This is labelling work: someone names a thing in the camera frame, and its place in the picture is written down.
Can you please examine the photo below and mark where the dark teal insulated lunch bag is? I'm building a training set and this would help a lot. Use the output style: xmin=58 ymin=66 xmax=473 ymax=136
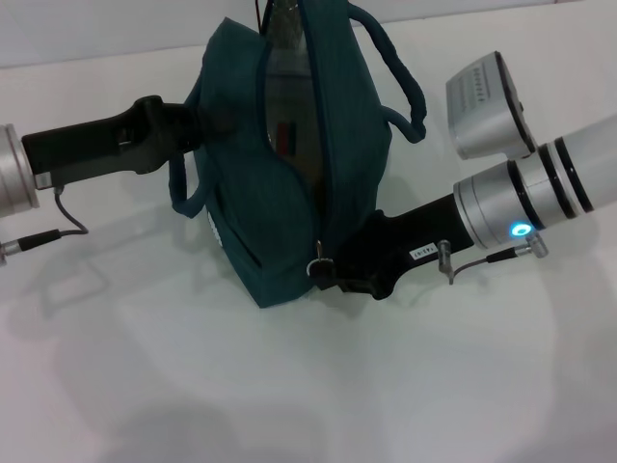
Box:
xmin=168 ymin=0 xmax=429 ymax=310

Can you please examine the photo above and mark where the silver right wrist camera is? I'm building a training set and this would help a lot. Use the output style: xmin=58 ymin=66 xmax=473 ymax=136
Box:
xmin=444 ymin=49 xmax=539 ymax=161

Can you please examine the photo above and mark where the thin right arm cable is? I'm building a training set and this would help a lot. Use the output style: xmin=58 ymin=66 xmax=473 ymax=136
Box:
xmin=436 ymin=231 xmax=550 ymax=286

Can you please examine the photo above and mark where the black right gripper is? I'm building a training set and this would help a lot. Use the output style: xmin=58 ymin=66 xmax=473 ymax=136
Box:
xmin=307 ymin=193 xmax=476 ymax=301

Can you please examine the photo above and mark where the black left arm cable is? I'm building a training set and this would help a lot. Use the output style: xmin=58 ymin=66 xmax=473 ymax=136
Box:
xmin=0 ymin=185 xmax=91 ymax=267

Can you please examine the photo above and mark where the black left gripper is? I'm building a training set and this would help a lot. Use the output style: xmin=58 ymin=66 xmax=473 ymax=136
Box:
xmin=20 ymin=95 xmax=238 ymax=190

